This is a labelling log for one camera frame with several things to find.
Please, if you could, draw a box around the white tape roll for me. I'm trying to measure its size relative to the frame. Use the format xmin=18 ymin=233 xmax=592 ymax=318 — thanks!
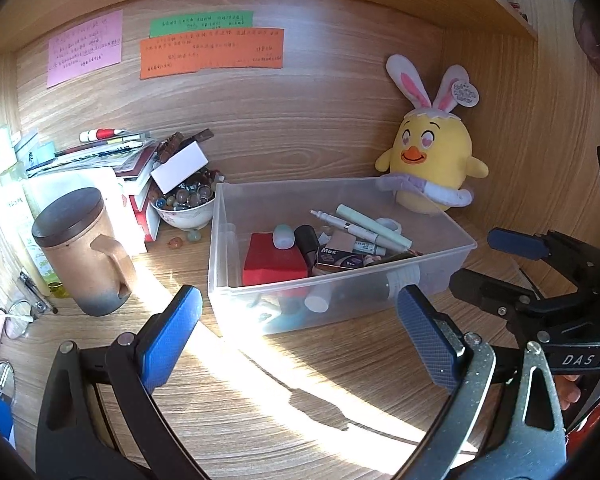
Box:
xmin=376 ymin=217 xmax=402 ymax=234

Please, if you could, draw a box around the mint green tube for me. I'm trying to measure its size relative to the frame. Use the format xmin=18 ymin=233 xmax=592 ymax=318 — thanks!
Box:
xmin=336 ymin=204 xmax=413 ymax=249

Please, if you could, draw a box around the white pen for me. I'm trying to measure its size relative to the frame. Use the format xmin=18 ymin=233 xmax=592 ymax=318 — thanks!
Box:
xmin=310 ymin=209 xmax=387 ymax=256

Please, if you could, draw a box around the pale pink tube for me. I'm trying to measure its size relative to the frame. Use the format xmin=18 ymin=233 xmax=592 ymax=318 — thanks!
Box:
xmin=327 ymin=230 xmax=356 ymax=252

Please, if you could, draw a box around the red envelope packet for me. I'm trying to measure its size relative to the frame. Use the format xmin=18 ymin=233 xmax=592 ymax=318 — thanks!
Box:
xmin=242 ymin=233 xmax=309 ymax=286

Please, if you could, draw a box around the blue Max staples box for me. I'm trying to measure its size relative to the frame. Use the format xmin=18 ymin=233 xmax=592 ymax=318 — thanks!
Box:
xmin=316 ymin=246 xmax=364 ymax=271

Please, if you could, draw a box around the person's right hand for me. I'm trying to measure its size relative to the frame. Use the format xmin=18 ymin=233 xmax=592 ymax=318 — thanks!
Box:
xmin=554 ymin=375 xmax=581 ymax=411

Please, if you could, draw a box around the dark bottle with label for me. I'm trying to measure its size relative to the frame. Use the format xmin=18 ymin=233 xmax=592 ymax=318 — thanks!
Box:
xmin=304 ymin=264 xmax=420 ymax=313

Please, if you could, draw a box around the yellow chick plush toy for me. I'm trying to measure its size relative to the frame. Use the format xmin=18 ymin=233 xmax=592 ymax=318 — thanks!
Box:
xmin=375 ymin=54 xmax=489 ymax=214

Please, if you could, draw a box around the brown ceramic mug with lid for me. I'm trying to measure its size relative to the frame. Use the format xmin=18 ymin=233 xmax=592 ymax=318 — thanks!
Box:
xmin=31 ymin=188 xmax=136 ymax=316

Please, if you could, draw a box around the clear plastic storage bin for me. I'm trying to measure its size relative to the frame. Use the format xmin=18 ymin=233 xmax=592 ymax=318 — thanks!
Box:
xmin=208 ymin=178 xmax=477 ymax=335

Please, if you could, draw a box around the bowl of glass stones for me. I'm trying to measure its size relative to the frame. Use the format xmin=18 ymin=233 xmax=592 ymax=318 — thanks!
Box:
xmin=149 ymin=167 xmax=225 ymax=231

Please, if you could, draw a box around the stack of books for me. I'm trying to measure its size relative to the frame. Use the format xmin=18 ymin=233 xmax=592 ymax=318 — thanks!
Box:
xmin=23 ymin=133 xmax=159 ymax=256

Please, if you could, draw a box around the white small box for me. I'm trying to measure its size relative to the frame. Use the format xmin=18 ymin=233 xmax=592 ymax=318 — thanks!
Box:
xmin=150 ymin=142 xmax=208 ymax=193

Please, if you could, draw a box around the red white marker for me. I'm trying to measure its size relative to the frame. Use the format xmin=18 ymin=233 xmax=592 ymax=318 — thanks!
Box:
xmin=79 ymin=128 xmax=124 ymax=143

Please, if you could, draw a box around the orange sticky note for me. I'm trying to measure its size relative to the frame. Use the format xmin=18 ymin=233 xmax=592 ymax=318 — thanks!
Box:
xmin=140 ymin=27 xmax=285 ymax=80

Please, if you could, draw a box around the pink sticky note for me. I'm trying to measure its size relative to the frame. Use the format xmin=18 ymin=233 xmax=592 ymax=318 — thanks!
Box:
xmin=46 ymin=10 xmax=123 ymax=88

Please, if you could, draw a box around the green sticky note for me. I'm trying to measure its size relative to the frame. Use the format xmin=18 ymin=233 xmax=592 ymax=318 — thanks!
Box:
xmin=149 ymin=10 xmax=253 ymax=38

